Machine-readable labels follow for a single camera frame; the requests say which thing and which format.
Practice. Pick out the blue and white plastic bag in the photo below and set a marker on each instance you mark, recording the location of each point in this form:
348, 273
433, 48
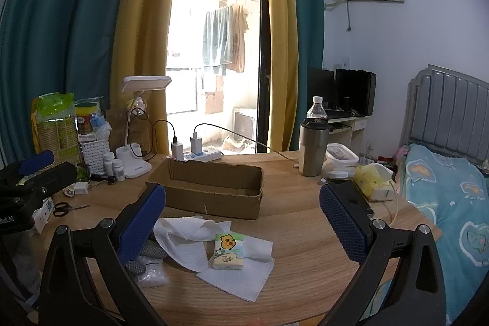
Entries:
101, 125

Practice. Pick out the brown cardboard box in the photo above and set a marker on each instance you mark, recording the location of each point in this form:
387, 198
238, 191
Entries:
214, 202

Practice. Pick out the clear plastic food container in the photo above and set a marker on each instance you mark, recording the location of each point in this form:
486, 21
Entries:
342, 156

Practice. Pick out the small white adapter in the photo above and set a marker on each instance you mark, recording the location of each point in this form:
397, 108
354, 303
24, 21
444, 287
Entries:
81, 187

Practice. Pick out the white wall socket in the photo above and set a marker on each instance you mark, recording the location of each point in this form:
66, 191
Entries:
345, 62

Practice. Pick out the black pocket flashlight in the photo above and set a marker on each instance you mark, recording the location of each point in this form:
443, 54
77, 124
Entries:
103, 178

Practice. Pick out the hanging beige garment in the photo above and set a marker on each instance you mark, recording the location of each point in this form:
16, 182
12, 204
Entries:
238, 39

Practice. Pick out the white cardboard carton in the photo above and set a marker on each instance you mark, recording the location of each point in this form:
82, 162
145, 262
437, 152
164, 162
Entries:
42, 215

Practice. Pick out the white wipe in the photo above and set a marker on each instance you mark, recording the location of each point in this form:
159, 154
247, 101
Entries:
183, 242

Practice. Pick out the white computer desk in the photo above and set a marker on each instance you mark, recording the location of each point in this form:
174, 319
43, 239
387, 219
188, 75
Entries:
355, 127

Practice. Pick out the yellow tissue bag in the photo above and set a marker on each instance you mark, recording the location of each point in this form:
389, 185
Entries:
372, 177

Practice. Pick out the black computer monitor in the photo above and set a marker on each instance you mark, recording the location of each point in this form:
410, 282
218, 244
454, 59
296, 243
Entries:
321, 89
355, 91

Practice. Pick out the round white lid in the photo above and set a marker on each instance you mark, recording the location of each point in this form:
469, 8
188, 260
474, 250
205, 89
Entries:
338, 174

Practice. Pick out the blue cartoon print blanket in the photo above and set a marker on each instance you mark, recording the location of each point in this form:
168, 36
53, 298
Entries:
447, 203

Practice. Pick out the stainless steel tumbler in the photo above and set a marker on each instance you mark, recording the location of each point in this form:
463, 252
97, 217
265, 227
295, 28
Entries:
313, 150

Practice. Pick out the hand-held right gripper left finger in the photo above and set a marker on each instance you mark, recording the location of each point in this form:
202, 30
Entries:
141, 224

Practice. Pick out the white woven plastic basket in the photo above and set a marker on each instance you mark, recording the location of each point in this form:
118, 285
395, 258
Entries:
93, 156

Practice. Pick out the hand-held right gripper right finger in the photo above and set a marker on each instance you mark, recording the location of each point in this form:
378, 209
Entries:
344, 224

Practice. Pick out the clear bag of cotton swabs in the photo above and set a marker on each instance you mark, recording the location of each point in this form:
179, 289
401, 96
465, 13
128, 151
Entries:
152, 277

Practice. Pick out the white desk lamp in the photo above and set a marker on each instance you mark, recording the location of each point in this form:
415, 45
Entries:
133, 166

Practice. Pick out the white pill bottle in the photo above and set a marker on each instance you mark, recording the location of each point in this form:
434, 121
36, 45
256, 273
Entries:
119, 171
109, 163

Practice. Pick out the narrow yellow curtain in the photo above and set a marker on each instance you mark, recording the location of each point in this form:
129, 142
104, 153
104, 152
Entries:
282, 43

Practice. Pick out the cartoon print tissue packet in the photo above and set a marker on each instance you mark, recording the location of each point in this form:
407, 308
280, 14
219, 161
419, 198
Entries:
227, 253

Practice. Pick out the brown paper bag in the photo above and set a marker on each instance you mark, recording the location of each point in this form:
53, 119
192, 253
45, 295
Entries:
116, 135

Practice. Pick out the clear water bottle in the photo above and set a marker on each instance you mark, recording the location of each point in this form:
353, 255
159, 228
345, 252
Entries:
316, 110

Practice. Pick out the white paper napkin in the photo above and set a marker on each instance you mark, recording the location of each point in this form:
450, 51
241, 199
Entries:
248, 276

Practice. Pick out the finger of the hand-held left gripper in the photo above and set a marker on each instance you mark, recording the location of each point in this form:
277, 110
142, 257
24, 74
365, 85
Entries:
49, 178
36, 161

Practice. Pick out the white power strip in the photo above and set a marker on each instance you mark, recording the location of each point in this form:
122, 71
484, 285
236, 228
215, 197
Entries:
207, 156

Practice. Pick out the hanging teal towel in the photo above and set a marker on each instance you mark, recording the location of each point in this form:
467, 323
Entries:
216, 39

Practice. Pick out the white balcony appliance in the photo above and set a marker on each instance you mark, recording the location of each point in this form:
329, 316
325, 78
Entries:
244, 123

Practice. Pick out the wide teal curtain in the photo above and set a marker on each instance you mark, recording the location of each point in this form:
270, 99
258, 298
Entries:
65, 35

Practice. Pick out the black sliding door frame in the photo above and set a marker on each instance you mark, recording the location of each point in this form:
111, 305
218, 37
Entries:
263, 43

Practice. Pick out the narrow teal curtain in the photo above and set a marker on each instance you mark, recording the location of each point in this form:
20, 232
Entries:
309, 24

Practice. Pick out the grey knitted glove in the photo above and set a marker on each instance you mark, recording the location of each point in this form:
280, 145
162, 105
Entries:
154, 251

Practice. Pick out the wide yellow curtain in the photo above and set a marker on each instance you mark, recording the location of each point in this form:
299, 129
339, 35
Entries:
141, 35

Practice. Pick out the green snack package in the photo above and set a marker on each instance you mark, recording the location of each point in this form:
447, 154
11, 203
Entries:
57, 127

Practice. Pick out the grey padded headboard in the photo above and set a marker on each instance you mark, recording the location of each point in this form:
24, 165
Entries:
447, 108

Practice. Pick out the dark flat phone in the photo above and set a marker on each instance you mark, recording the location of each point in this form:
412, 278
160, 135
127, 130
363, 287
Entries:
363, 205

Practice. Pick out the yellow lidded tin can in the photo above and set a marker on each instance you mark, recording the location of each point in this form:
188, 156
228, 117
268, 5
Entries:
86, 123

